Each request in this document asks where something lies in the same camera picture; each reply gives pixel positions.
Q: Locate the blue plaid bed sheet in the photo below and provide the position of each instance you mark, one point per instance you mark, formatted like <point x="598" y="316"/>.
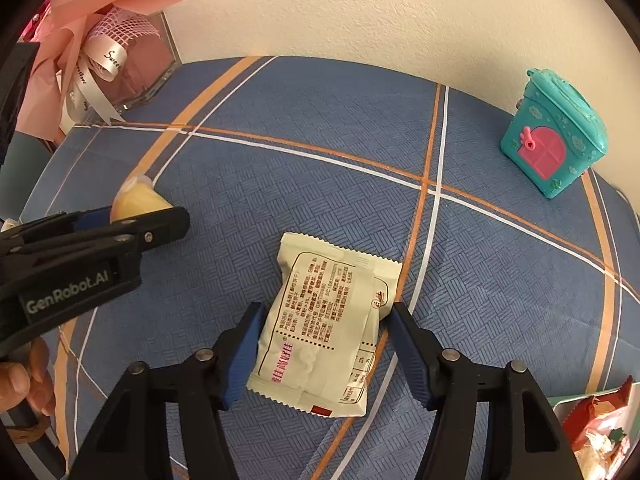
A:
<point x="325" y="160"/>

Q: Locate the clear glass vase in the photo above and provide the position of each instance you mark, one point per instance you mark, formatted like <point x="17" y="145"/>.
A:
<point x="145" y="60"/>

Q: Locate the cream snack packet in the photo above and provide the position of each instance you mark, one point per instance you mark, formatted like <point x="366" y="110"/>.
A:
<point x="320" y="320"/>

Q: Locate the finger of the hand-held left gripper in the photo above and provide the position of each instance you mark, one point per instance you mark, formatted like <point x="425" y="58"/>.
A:
<point x="92" y="216"/>
<point x="160" y="227"/>

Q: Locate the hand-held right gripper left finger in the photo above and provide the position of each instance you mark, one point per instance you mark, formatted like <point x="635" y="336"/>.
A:
<point x="245" y="355"/>

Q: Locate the cream cone-shaped candy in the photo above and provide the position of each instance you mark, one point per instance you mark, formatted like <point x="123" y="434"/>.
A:
<point x="140" y="202"/>

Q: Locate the pink flower bouquet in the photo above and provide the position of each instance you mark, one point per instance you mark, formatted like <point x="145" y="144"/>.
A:
<point x="100" y="5"/>

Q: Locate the mint green tray box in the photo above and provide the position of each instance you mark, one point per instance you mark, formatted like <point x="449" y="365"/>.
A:
<point x="560" y="402"/>

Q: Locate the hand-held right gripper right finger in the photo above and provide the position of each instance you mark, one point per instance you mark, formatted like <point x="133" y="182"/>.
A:
<point x="412" y="355"/>

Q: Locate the red snack packet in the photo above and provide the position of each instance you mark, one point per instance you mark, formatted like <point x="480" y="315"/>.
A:
<point x="595" y="410"/>

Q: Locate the teal toy house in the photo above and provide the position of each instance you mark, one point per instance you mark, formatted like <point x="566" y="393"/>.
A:
<point x="550" y="135"/>

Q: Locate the person's left hand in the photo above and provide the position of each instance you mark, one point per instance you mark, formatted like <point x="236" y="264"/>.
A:
<point x="20" y="380"/>

